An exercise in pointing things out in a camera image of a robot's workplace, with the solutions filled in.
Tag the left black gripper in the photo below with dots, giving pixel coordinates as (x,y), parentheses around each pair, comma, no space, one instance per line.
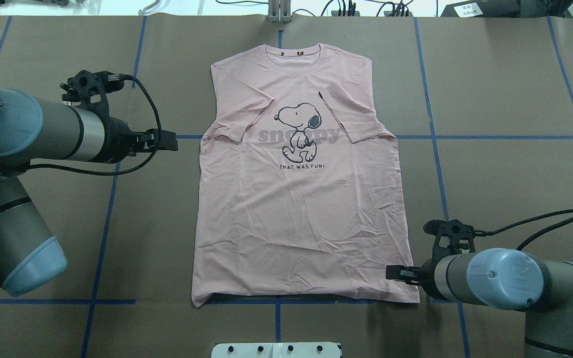
(117,139)

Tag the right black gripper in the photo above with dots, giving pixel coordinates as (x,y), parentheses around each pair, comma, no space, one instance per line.
(426,274)

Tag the pink Snoopy t-shirt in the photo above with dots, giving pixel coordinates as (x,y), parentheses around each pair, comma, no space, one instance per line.
(300,188)

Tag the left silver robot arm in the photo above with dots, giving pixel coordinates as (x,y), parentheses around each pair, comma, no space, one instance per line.
(80,129)

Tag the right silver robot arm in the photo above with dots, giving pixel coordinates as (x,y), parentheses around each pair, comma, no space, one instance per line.
(505,279)

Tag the black box with label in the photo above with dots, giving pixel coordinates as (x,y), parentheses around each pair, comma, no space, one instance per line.
(482,8)

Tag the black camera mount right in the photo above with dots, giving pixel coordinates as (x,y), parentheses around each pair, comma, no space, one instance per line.
(451,238)

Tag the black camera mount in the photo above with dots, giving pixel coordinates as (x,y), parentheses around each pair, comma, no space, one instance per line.
(90,89)
(451,238)

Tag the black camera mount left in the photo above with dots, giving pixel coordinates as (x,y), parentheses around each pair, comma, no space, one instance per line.
(90,89)

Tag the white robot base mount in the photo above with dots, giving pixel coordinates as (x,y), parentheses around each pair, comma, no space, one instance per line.
(278,350)

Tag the aluminium frame post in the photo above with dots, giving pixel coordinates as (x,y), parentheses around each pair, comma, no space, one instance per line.
(279,11)

